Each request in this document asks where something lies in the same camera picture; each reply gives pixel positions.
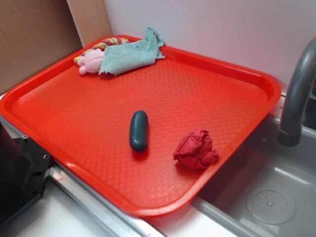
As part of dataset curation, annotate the dark green plastic pickle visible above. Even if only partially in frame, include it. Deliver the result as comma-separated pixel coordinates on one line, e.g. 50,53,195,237
129,110,149,153

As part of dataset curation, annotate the crumpled red cloth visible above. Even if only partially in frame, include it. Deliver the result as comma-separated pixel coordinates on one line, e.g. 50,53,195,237
173,128,220,169

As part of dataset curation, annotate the teal microfiber towel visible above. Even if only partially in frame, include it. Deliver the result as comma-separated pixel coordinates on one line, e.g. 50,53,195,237
98,27,165,76

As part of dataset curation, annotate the red plastic tray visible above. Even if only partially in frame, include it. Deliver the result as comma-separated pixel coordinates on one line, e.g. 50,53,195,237
0,46,281,217

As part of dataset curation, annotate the pink plush toy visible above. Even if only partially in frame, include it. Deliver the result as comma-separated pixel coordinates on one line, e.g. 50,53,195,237
78,48,105,75

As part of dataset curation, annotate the grey plastic sink basin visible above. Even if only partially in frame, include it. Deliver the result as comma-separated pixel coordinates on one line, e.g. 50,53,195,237
192,116,316,237

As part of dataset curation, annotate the grey toy faucet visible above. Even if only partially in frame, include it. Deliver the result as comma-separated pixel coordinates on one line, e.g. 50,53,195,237
277,39,316,147

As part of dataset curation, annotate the brown cardboard panel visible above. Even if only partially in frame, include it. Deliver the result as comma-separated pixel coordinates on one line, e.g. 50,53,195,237
0,0,112,94

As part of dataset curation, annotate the multicolour braided rope toy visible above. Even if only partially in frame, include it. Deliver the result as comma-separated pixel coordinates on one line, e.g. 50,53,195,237
74,37,132,64

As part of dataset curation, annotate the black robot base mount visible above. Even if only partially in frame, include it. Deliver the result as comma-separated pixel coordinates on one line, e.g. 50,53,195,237
0,125,53,226

